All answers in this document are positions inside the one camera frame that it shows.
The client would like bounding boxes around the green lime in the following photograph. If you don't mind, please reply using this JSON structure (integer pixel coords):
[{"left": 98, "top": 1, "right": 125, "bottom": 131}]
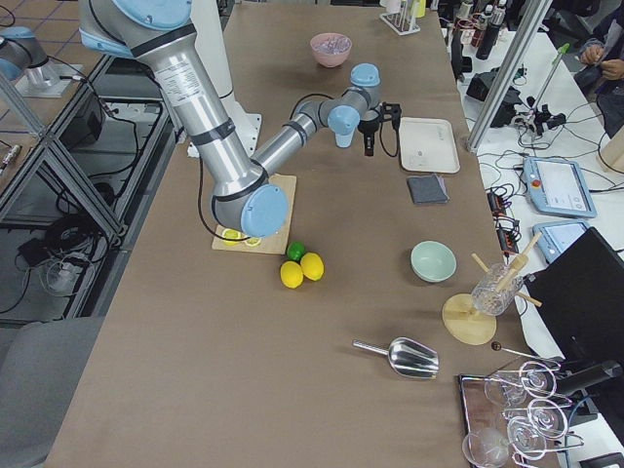
[{"left": 286, "top": 241, "right": 307, "bottom": 262}]

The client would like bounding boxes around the black tray with glasses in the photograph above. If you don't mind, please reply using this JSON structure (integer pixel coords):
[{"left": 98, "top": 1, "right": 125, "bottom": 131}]
[{"left": 458, "top": 360, "right": 584, "bottom": 467}]

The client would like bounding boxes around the wooden mug tree stand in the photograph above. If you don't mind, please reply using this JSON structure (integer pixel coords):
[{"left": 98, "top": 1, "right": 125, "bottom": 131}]
[{"left": 442, "top": 234, "right": 542, "bottom": 345}]

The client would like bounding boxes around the light blue cup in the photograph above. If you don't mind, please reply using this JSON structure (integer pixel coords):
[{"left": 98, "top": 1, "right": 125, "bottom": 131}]
[{"left": 334, "top": 133, "right": 354, "bottom": 148}]

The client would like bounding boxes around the aluminium frame post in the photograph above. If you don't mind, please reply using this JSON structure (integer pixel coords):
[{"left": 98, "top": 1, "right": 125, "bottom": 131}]
[{"left": 466, "top": 0, "right": 552, "bottom": 154}]

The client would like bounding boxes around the pink ribbed bowl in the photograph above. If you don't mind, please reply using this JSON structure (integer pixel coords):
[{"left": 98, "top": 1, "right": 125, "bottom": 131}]
[{"left": 309, "top": 32, "right": 352, "bottom": 68}]

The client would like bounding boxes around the lemon slice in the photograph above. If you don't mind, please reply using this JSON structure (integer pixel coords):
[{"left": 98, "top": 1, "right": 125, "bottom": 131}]
[{"left": 220, "top": 228, "right": 245, "bottom": 244}]

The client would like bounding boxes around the metal ice scoop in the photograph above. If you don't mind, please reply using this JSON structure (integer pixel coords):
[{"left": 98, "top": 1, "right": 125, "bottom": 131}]
[{"left": 352, "top": 337, "right": 440, "bottom": 380}]

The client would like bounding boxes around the wooden cutting board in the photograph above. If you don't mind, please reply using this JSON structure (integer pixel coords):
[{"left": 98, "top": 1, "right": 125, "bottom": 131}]
[{"left": 212, "top": 175, "right": 296, "bottom": 254}]

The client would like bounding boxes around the grey folded cloth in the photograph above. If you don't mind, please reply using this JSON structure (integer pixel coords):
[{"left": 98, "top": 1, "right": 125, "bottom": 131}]
[{"left": 407, "top": 174, "right": 449, "bottom": 205}]

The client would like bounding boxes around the yellow lemon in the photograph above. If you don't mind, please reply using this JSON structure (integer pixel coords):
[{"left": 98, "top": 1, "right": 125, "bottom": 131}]
[
  {"left": 280, "top": 260, "right": 303, "bottom": 289},
  {"left": 299, "top": 252, "right": 325, "bottom": 281}
]

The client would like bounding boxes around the clear glass mug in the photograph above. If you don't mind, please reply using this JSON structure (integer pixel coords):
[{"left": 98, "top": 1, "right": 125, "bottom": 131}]
[{"left": 471, "top": 263, "right": 523, "bottom": 317}]

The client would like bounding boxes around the clear ice cubes pile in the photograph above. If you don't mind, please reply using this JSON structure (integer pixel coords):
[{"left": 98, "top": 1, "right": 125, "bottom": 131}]
[{"left": 311, "top": 34, "right": 351, "bottom": 56}]

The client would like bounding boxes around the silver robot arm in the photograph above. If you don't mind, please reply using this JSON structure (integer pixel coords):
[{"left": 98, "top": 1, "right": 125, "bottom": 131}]
[
  {"left": 1, "top": 26, "right": 83, "bottom": 98},
  {"left": 79, "top": 0, "right": 381, "bottom": 238}
]

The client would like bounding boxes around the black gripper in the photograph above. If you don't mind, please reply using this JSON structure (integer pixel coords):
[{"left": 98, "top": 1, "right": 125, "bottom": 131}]
[{"left": 358, "top": 110, "right": 380, "bottom": 156}]

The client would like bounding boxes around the blue teach pendant tablet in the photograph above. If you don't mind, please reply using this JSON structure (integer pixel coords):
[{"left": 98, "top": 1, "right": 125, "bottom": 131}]
[{"left": 523, "top": 157, "right": 598, "bottom": 218}]

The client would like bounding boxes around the mint green bowl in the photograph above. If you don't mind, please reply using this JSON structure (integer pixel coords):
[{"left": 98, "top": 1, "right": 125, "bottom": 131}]
[{"left": 410, "top": 241, "right": 457, "bottom": 283}]

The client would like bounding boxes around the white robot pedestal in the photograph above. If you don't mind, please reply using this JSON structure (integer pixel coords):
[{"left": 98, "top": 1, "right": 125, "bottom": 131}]
[{"left": 191, "top": 0, "right": 262, "bottom": 156}]

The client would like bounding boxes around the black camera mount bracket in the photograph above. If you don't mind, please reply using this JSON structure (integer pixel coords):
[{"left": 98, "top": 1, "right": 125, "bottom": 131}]
[{"left": 380, "top": 102, "right": 402, "bottom": 133}]

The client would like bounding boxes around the beige plastic tray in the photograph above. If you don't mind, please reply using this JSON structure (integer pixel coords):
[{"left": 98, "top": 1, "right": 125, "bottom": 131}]
[{"left": 399, "top": 117, "right": 460, "bottom": 174}]

